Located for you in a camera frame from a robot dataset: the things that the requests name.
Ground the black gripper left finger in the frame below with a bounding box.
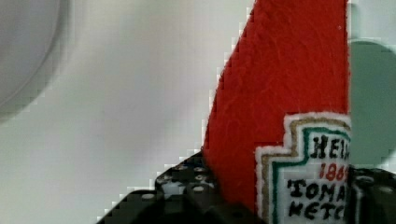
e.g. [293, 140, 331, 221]
[97, 152, 265, 224]

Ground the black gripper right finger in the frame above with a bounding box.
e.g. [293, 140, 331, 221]
[346, 166, 396, 224]

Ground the red plush ketchup bottle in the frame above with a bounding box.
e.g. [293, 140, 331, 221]
[203, 0, 351, 224]

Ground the green mug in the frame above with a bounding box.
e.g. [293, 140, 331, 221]
[350, 40, 396, 172]

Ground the lavender plate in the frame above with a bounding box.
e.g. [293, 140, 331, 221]
[1, 0, 71, 122]

